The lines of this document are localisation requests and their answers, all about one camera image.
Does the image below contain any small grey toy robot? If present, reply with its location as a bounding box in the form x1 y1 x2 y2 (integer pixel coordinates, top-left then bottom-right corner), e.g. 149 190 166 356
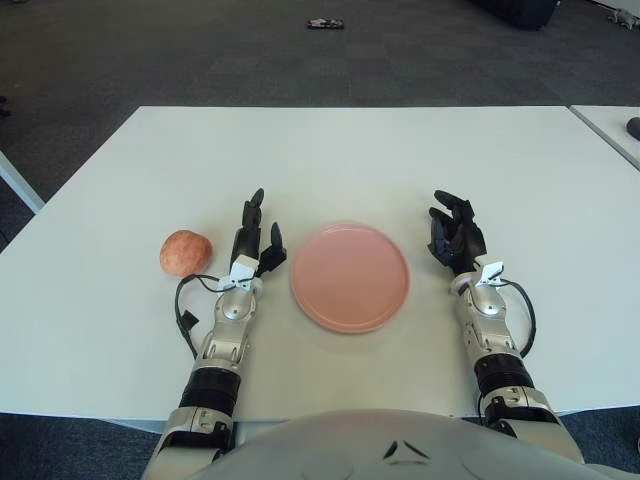
607 8 640 31

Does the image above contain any white table leg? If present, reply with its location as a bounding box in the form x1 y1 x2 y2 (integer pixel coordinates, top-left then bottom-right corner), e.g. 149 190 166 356
0 148 47 215

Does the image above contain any dark blue bag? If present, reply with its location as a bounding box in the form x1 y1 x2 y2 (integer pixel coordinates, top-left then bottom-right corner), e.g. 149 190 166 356
492 0 561 32

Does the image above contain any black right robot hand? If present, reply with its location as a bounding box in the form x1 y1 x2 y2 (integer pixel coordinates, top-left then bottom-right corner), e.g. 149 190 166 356
427 189 505 287

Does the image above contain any grey robot torso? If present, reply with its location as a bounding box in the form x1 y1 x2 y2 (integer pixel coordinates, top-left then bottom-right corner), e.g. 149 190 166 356
197 407 640 480

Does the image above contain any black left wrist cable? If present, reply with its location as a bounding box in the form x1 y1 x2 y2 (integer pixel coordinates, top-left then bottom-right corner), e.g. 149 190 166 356
173 272 236 359

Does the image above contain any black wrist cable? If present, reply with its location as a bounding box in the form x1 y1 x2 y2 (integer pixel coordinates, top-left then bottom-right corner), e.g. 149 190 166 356
499 279 537 359
173 272 236 359

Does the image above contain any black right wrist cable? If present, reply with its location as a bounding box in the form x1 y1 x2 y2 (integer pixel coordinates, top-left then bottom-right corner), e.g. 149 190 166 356
499 279 537 359

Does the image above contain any pink round plate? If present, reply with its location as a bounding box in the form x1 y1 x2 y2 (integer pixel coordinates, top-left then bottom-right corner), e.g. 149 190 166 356
289 222 411 335

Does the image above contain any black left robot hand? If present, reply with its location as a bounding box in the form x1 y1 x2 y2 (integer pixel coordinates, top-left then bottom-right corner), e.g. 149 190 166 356
224 188 289 292

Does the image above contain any red apple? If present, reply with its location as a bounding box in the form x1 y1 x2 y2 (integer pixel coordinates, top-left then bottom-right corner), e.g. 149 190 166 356
159 228 214 276

